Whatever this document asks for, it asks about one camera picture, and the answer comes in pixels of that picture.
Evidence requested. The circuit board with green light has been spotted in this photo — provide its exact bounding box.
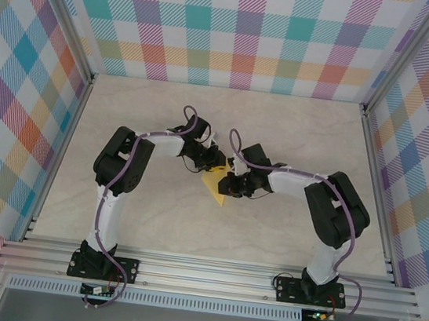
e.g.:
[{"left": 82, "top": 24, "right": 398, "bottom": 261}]
[{"left": 306, "top": 309, "right": 337, "bottom": 321}]

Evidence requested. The black circuit board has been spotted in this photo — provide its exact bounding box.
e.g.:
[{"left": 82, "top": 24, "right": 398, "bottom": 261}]
[{"left": 80, "top": 283, "right": 118, "bottom": 299}]

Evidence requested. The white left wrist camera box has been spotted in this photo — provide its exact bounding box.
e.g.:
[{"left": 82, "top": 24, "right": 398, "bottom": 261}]
[{"left": 202, "top": 131, "right": 221, "bottom": 150}]

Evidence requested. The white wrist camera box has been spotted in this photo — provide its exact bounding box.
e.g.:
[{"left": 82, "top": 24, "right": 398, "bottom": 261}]
[
  {"left": 229, "top": 155, "right": 250, "bottom": 177},
  {"left": 202, "top": 131, "right": 221, "bottom": 150}
]

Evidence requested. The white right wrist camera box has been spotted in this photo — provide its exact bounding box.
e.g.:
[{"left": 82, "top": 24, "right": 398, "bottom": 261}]
[{"left": 229, "top": 155, "right": 250, "bottom": 177}]

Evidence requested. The thin black wire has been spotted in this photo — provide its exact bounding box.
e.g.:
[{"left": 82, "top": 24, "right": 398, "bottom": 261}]
[
  {"left": 250, "top": 186, "right": 277, "bottom": 204},
  {"left": 180, "top": 155, "right": 208, "bottom": 176},
  {"left": 270, "top": 269, "right": 298, "bottom": 294}
]

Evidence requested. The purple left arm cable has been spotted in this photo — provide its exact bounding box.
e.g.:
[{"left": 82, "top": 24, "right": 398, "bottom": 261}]
[{"left": 80, "top": 94, "right": 201, "bottom": 319}]

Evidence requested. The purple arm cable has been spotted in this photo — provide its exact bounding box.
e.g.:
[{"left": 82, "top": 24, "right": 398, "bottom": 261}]
[
  {"left": 80, "top": 94, "right": 201, "bottom": 319},
  {"left": 204, "top": 127, "right": 383, "bottom": 321}
]

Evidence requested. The aluminium slotted base rail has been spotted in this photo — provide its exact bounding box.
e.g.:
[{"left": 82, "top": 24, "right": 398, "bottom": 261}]
[{"left": 0, "top": 229, "right": 427, "bottom": 321}]

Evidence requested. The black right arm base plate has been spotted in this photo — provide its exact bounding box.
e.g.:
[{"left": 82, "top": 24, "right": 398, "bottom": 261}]
[{"left": 273, "top": 275, "right": 348, "bottom": 312}]

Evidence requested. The perforated grey cable tray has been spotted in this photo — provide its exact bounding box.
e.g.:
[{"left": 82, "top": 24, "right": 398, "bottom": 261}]
[{"left": 6, "top": 270, "right": 305, "bottom": 321}]

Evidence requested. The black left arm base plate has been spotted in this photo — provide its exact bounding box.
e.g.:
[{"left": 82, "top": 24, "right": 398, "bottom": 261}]
[{"left": 66, "top": 248, "right": 141, "bottom": 286}]

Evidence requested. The aluminium side rail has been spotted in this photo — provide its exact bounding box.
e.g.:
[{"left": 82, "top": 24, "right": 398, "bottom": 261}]
[
  {"left": 339, "top": 107, "right": 419, "bottom": 288},
  {"left": 20, "top": 66, "right": 99, "bottom": 248}
]

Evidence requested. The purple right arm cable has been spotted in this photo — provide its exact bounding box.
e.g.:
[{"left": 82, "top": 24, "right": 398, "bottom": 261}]
[{"left": 204, "top": 127, "right": 383, "bottom": 321}]

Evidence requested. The aluminium frame post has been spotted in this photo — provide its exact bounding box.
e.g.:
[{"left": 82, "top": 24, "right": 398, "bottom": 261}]
[
  {"left": 14, "top": 0, "right": 106, "bottom": 85},
  {"left": 358, "top": 0, "right": 429, "bottom": 126}
]

